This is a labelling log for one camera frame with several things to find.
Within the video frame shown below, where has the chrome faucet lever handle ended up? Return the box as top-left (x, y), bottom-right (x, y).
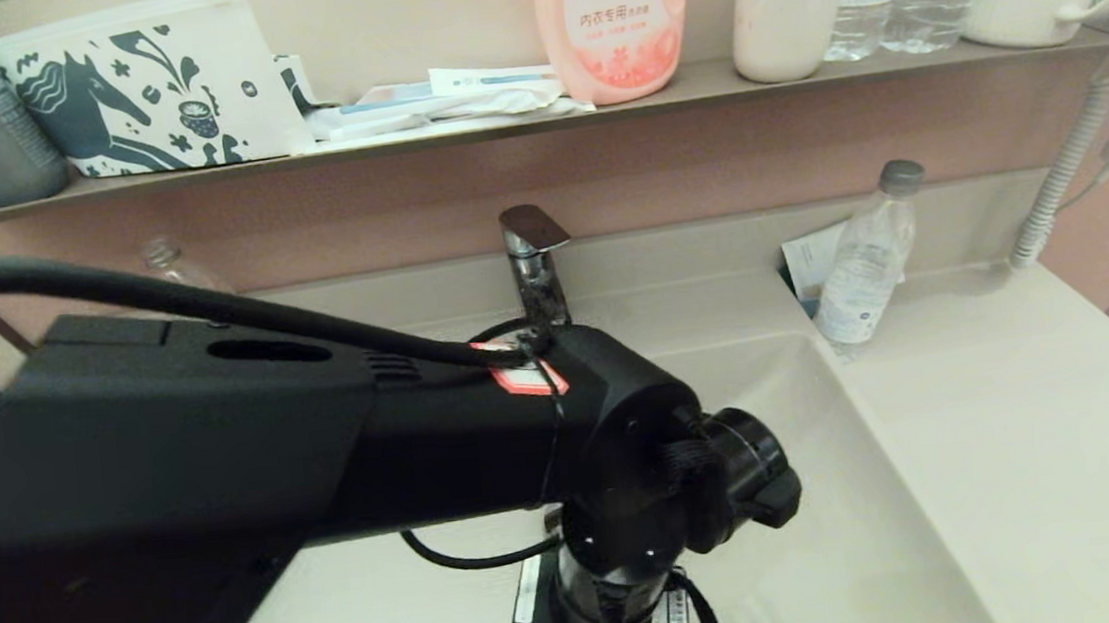
top-left (497, 201), bottom-right (573, 257)

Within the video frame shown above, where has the chrome faucet body spout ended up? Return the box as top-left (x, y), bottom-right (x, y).
top-left (509, 245), bottom-right (572, 334)

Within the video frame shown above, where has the white ceramic sink basin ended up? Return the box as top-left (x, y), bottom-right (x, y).
top-left (148, 165), bottom-right (1109, 623)

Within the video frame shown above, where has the white paper card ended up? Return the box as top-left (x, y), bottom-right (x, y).
top-left (779, 221), bottom-right (859, 320)

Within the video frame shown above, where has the clear bottle grey cap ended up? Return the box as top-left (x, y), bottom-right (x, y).
top-left (800, 157), bottom-right (942, 362)

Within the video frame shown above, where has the white toothbrush packet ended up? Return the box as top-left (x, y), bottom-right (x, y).
top-left (429, 56), bottom-right (562, 97)

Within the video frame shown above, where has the clear capless water bottle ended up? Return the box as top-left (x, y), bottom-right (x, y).
top-left (140, 230), bottom-right (233, 303)

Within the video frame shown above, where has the white blue sachet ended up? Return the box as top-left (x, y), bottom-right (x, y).
top-left (354, 79), bottom-right (440, 114)

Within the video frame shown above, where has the pink detergent bottle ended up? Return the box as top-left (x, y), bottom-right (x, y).
top-left (534, 0), bottom-right (698, 111)

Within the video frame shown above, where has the small white patterned pouch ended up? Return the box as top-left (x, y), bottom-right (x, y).
top-left (274, 49), bottom-right (322, 114)

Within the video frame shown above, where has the beige tumbler cup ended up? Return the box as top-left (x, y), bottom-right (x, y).
top-left (728, 0), bottom-right (871, 88)

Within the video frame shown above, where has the white horse print pouch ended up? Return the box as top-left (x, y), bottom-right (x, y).
top-left (0, 0), bottom-right (317, 187)

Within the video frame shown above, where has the grey wall shelf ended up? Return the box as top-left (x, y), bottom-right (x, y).
top-left (0, 22), bottom-right (1109, 234)

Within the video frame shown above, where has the white coiled cord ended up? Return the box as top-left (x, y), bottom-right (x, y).
top-left (993, 67), bottom-right (1109, 271)

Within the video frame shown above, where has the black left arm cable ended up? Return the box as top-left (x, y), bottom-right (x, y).
top-left (0, 197), bottom-right (725, 623)

